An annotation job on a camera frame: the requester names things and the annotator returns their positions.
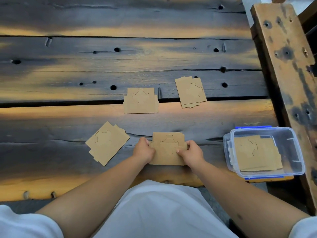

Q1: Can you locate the person's right hand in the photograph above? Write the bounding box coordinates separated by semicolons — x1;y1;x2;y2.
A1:
176;140;205;175

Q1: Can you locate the person's left hand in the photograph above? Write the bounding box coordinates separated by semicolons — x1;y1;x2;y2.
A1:
132;137;156;167

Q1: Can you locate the brown cardboard stack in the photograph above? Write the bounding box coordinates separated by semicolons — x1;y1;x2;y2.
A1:
229;136;283;172

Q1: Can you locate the clear plastic box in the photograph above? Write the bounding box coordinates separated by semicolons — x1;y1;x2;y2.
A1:
223;126;305;180

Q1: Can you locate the person's left forearm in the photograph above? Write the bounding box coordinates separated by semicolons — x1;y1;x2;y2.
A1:
34;156;147;238

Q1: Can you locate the person's right forearm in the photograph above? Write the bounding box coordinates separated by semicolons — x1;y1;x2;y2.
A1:
191;158;311;238

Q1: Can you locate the person's white shirt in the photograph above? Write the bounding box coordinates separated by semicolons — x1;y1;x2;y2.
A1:
0;179;317;238

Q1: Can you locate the dark wooden plank table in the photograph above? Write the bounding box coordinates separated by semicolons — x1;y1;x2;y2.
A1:
0;0;295;202

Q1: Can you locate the spotted wooden bench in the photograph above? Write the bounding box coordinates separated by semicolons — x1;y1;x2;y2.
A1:
250;3;317;216

